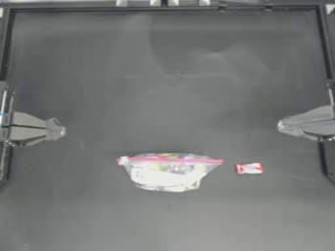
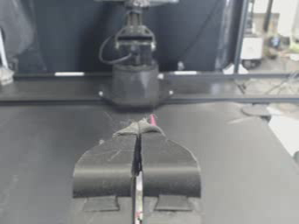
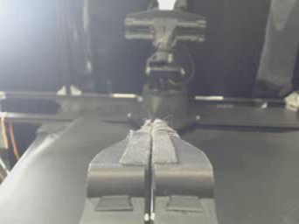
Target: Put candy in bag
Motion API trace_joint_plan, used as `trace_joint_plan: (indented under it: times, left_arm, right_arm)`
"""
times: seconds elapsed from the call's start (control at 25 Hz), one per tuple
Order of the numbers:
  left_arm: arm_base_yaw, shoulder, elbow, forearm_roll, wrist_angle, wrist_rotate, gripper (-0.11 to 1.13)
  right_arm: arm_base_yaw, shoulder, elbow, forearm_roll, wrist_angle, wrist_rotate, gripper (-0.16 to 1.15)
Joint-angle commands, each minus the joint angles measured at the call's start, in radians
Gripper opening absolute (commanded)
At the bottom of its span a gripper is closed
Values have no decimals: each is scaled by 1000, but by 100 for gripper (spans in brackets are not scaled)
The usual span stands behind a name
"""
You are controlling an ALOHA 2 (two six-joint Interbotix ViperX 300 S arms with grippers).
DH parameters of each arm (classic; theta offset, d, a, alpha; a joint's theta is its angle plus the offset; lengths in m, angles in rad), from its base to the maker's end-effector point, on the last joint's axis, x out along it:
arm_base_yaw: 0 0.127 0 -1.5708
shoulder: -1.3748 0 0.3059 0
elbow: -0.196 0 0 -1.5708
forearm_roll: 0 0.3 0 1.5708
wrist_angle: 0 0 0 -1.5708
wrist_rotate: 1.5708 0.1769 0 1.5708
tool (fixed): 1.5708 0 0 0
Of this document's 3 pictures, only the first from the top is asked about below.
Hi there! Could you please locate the red candy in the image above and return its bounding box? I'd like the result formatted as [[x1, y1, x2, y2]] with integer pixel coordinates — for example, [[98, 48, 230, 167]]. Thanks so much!
[[235, 162, 266, 176]]

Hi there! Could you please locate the clear bag with pink zip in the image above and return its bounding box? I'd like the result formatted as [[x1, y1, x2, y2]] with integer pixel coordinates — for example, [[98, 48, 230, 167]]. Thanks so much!
[[115, 151, 226, 193]]

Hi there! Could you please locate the black table frame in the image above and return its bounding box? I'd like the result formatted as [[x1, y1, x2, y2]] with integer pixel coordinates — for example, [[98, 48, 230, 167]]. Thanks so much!
[[0, 0, 335, 187]]

